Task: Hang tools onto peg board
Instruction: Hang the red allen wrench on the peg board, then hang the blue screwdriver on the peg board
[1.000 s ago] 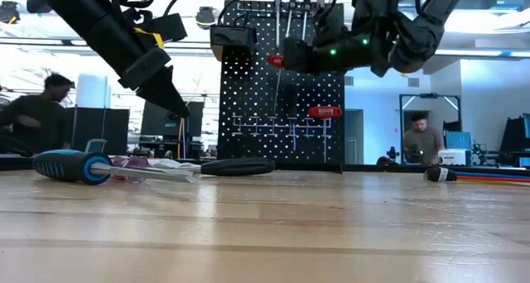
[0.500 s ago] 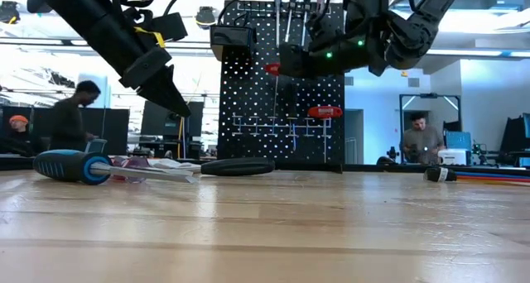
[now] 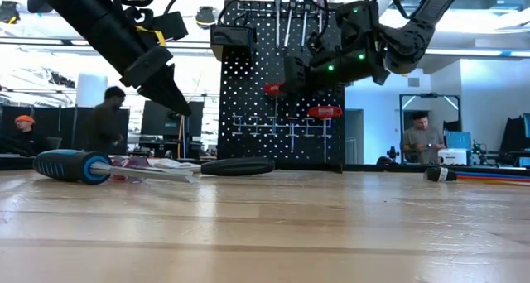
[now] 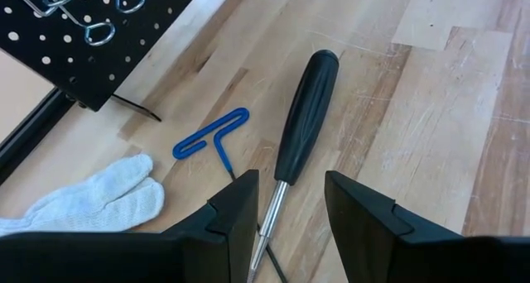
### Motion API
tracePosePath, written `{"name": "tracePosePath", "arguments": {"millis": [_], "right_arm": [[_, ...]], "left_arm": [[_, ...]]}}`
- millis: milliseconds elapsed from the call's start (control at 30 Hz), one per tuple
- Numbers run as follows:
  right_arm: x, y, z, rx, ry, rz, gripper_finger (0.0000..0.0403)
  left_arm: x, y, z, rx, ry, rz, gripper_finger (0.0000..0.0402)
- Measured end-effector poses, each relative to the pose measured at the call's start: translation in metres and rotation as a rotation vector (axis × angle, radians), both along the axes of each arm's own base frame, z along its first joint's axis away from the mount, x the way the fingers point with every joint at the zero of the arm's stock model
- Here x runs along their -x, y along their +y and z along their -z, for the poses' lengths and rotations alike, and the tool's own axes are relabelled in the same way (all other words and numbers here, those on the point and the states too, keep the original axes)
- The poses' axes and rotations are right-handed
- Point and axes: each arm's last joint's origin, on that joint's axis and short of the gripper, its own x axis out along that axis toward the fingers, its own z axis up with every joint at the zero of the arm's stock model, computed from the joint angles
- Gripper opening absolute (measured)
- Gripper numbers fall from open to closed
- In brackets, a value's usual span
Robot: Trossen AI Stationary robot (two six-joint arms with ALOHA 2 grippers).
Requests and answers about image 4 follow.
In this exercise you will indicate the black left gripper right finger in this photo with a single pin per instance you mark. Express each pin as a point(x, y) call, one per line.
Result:
point(414, 258)

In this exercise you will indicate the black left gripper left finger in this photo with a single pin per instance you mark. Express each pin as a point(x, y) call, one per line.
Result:
point(124, 258)

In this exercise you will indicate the white knit glove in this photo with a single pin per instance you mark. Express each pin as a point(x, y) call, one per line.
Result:
point(103, 196)

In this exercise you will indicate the black metal pegboard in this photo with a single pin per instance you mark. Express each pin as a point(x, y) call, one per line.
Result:
point(93, 88)

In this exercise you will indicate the tan wooden desk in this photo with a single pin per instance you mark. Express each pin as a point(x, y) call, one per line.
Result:
point(16, 97)

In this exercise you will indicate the black aluminium rig frame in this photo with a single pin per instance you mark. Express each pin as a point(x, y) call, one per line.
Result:
point(29, 134)

